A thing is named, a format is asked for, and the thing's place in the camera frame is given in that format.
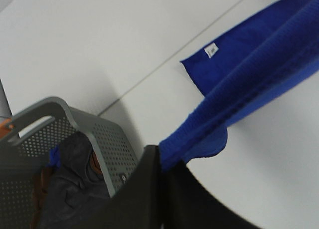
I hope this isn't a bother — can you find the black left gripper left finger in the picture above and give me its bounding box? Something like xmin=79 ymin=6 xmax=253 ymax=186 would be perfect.
xmin=37 ymin=144 xmax=166 ymax=229

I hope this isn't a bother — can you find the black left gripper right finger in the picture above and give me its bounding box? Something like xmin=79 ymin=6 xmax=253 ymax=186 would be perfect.
xmin=162 ymin=162 xmax=258 ymax=229

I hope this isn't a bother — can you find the blue microfiber towel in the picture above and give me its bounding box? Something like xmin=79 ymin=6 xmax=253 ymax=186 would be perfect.
xmin=159 ymin=0 xmax=319 ymax=172

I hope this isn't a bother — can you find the dark grey cloth in basket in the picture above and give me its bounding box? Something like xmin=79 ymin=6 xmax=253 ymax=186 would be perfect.
xmin=37 ymin=132 xmax=110 ymax=229

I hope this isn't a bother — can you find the brown cloth in basket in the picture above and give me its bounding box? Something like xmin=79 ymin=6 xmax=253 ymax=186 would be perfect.
xmin=29 ymin=147 xmax=102 ymax=229

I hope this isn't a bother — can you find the grey perforated plastic basket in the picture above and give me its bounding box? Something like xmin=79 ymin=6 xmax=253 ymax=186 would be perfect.
xmin=0 ymin=97 xmax=138 ymax=229

